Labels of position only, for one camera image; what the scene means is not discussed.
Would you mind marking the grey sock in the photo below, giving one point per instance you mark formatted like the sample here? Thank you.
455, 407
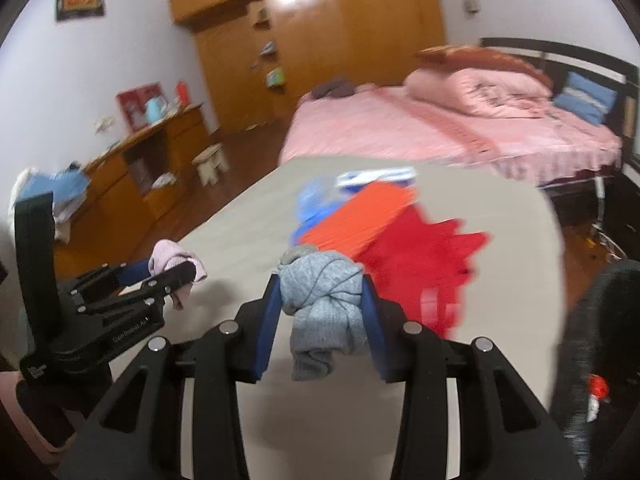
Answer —
320, 290

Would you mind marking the blue pillow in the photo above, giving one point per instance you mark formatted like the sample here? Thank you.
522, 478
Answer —
585, 97

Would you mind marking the white and blue box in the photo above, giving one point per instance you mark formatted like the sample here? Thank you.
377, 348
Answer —
375, 178

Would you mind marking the red box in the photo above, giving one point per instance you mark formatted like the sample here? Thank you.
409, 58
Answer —
131, 105

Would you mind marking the red cloth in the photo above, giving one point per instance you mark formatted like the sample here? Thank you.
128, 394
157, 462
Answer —
420, 270

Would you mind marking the wooden wardrobe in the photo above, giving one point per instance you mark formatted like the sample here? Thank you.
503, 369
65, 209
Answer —
325, 35

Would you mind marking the dark wooden headboard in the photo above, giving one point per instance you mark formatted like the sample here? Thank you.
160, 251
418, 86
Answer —
575, 55

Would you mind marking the black trash bag bin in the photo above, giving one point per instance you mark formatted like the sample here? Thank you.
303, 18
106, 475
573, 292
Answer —
595, 330

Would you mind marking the dark grey clothing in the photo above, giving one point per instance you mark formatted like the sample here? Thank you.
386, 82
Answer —
334, 89

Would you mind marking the bed with pink sheet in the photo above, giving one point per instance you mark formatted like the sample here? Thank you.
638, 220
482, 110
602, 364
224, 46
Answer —
375, 125

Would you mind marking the orange ribbed cloth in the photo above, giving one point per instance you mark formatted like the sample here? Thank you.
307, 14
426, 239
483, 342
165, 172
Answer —
360, 220

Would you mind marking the blue plastic bag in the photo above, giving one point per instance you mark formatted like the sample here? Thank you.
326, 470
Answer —
312, 205

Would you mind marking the wooden sideboard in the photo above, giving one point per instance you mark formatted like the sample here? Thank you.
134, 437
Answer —
145, 160

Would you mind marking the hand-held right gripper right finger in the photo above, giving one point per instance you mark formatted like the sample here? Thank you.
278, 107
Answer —
374, 330

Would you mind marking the pile of blue clothes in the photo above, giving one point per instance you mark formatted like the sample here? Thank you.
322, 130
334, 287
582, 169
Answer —
55, 192

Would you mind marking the folded brown blanket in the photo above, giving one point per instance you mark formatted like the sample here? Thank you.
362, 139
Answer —
465, 56

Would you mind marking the small white stool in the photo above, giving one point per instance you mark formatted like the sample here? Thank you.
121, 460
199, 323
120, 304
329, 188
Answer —
212, 160

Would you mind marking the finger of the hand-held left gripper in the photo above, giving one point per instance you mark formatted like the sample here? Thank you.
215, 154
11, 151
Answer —
170, 280
107, 274

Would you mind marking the red and white wrapper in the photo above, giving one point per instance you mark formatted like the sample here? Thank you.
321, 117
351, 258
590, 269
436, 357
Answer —
597, 389

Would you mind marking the light blue kettle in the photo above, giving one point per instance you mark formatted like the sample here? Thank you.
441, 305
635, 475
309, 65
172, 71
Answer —
154, 111

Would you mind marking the green and white box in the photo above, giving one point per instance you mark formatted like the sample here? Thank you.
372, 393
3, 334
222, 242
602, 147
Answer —
275, 76

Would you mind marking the red flask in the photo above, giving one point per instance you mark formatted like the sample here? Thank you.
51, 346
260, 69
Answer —
182, 92

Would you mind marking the pink sock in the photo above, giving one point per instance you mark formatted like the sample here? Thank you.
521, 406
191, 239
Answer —
167, 255

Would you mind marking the folded pink quilt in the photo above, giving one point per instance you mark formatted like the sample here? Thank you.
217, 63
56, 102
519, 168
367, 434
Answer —
475, 91

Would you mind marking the white wall socket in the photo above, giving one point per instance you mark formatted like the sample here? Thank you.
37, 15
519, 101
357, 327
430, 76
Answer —
105, 124

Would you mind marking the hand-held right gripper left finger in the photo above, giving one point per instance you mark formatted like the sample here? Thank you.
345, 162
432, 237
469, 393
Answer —
265, 327

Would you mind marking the small wall box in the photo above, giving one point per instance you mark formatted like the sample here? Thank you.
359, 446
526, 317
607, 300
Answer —
470, 2

